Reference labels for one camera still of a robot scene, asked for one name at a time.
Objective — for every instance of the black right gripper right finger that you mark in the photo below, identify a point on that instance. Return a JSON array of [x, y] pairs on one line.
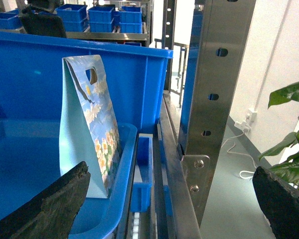
[[279, 202]]

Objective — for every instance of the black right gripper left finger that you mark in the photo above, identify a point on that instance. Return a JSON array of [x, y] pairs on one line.
[[51, 213]]

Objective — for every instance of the flower pattern gift bag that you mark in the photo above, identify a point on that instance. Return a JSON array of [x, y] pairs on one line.
[[88, 126]]

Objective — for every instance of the green potted plant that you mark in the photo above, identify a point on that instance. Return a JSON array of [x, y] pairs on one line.
[[289, 169]]

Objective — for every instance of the blue plastic tray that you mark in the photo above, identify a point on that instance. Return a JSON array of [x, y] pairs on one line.
[[29, 163]]

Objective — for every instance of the black office chair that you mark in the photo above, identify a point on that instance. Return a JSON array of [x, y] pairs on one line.
[[38, 18]]

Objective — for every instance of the steel rack upright post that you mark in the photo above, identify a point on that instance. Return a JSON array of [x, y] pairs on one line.
[[218, 39]]

